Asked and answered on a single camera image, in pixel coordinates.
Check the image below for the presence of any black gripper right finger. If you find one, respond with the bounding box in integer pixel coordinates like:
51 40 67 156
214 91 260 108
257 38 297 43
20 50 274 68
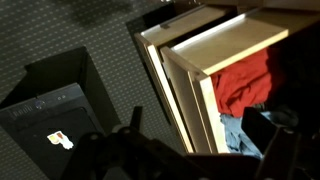
241 106 301 180

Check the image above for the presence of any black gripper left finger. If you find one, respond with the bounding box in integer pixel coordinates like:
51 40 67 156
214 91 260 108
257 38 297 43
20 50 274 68
61 105 188 180

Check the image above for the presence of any light wooden drawer with clothes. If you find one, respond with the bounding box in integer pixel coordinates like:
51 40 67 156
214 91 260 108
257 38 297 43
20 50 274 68
160 8 320 155

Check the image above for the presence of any dark grey cloth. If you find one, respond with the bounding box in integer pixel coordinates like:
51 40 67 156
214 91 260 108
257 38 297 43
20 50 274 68
261 105 299 128

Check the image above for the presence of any blue cloth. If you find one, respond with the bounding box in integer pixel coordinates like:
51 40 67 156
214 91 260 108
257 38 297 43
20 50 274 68
219 112 265 159

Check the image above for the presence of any red cloth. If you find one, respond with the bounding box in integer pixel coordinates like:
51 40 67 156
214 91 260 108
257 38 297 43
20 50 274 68
210 48 284 118

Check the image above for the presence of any black computer tower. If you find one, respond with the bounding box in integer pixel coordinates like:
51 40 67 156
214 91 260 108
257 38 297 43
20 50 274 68
0 46 122 180

